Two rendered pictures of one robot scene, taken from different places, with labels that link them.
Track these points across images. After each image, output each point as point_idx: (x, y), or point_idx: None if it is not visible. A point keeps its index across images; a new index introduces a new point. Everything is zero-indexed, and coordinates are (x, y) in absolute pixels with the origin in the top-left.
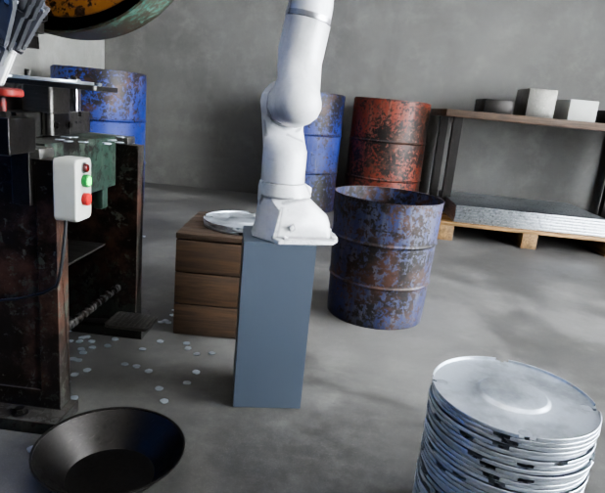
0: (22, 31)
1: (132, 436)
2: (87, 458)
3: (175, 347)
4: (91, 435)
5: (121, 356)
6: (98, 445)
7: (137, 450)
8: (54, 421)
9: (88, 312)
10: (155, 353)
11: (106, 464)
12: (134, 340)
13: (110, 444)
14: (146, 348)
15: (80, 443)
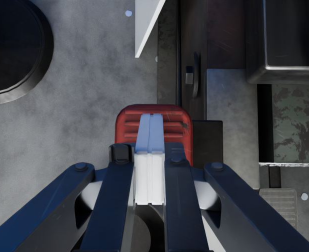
0: (165, 248)
1: (156, 244)
2: (136, 218)
3: None
4: (148, 217)
5: (284, 183)
6: (147, 222)
7: (149, 249)
8: None
9: (274, 166)
10: (299, 211)
11: (132, 233)
12: None
13: (150, 229)
14: (307, 199)
15: (141, 212)
